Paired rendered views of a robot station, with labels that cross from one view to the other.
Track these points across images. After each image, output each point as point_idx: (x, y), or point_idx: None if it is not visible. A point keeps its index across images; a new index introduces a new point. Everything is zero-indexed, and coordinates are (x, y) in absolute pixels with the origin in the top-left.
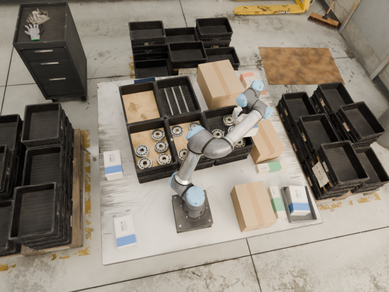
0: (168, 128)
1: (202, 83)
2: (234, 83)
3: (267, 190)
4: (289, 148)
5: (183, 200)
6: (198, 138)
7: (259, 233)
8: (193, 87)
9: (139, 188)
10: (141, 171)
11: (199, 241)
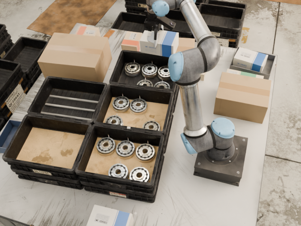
0: (109, 125)
1: (63, 72)
2: (91, 41)
3: None
4: None
5: (207, 157)
6: (191, 59)
7: (269, 108)
8: None
9: (160, 206)
10: (154, 178)
11: (257, 167)
